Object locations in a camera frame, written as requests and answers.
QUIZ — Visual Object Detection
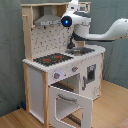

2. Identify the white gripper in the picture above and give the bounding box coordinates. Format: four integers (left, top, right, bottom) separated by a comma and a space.
67, 0, 79, 11

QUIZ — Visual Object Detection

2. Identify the grey toy sink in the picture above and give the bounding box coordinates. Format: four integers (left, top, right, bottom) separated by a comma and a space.
65, 47, 95, 56

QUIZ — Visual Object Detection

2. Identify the white oven door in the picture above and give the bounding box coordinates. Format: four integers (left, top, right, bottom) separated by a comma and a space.
49, 86, 93, 128

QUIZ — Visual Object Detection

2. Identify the grey range hood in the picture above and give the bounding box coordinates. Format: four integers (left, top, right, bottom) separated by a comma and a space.
34, 6, 61, 27

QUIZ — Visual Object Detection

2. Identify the grey fridge door handle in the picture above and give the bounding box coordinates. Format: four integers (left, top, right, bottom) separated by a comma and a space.
82, 76, 86, 90

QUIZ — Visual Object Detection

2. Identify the wooden toy kitchen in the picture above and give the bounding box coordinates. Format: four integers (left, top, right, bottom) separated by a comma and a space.
22, 2, 105, 128

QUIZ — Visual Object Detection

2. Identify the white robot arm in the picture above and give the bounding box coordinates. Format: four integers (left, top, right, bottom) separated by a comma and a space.
61, 0, 128, 42

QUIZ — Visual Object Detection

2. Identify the black toy faucet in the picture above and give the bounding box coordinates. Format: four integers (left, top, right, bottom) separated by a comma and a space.
67, 36, 75, 49

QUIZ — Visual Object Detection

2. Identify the stove knob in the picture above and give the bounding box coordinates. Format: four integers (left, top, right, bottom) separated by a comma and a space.
72, 66, 78, 72
54, 73, 60, 79

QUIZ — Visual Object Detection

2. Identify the black toy stovetop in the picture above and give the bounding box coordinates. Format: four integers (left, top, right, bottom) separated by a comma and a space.
34, 53, 71, 67

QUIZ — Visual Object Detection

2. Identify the left stove knob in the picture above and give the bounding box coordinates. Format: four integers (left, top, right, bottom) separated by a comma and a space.
54, 73, 60, 79

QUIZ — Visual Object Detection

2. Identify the right stove knob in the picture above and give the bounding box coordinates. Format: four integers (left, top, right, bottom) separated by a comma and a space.
72, 66, 78, 72

